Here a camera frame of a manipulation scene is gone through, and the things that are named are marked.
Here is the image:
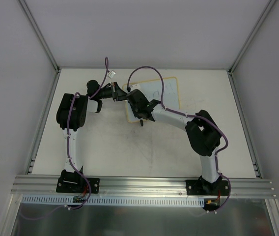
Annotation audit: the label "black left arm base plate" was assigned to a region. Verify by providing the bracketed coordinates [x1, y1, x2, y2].
[56, 176, 100, 194]

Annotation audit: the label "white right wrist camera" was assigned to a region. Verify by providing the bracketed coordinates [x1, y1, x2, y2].
[127, 84, 141, 92]

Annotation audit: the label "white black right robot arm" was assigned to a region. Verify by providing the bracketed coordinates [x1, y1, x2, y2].
[126, 88, 222, 195]

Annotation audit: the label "yellow framed whiteboard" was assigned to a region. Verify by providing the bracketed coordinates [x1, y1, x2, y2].
[125, 77, 180, 123]

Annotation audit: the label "white slotted cable duct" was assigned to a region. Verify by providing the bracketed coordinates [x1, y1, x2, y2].
[21, 195, 205, 208]

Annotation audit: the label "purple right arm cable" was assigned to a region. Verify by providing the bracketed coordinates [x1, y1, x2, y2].
[126, 65, 231, 216]

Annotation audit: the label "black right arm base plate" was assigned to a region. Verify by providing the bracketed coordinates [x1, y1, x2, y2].
[185, 179, 230, 196]

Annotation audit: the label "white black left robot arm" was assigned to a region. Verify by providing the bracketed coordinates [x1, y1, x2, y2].
[56, 80, 127, 196]

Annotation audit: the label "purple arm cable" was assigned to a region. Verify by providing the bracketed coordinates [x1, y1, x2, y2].
[126, 65, 231, 216]
[19, 56, 111, 220]

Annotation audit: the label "aluminium mounting rail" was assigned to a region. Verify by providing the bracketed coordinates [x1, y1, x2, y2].
[10, 175, 277, 199]

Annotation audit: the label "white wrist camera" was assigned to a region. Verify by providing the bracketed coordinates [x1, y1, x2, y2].
[127, 84, 141, 92]
[108, 70, 116, 79]

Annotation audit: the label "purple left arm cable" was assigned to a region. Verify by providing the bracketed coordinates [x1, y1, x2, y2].
[19, 56, 111, 220]

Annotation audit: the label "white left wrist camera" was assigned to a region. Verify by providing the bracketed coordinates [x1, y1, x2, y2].
[108, 70, 116, 79]

